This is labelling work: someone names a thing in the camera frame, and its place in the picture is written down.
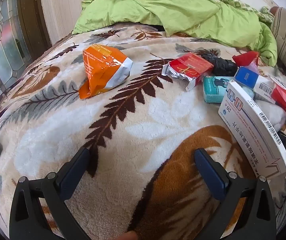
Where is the stained glass door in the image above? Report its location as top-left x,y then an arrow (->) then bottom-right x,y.
0,0 -> 34,95

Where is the leaf print blanket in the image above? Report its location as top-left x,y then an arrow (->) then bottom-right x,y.
0,25 -> 286,240

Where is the orange foil packet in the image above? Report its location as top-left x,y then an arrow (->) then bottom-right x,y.
79,44 -> 133,99

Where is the teal tissue pack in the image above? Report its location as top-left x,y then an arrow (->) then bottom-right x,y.
202,76 -> 233,103

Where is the person's left hand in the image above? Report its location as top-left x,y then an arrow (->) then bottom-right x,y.
119,231 -> 138,240

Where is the blue and white box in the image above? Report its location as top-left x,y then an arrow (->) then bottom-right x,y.
234,66 -> 277,104

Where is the red plastic wrapper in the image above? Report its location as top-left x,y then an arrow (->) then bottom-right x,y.
232,51 -> 260,68

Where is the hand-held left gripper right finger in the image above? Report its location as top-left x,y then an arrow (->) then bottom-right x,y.
194,148 -> 276,240

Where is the red cigarette pack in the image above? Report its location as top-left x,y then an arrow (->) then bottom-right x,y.
161,52 -> 215,92

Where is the white medicine box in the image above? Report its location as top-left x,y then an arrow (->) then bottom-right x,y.
218,79 -> 286,180

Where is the green patterned quilt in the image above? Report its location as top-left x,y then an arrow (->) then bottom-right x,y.
183,0 -> 274,23

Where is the white sock green trim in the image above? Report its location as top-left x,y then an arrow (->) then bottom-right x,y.
254,94 -> 286,130

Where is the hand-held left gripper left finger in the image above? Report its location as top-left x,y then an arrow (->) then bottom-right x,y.
9,147 -> 91,240

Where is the black plastic bag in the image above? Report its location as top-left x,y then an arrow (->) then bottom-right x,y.
200,50 -> 238,77

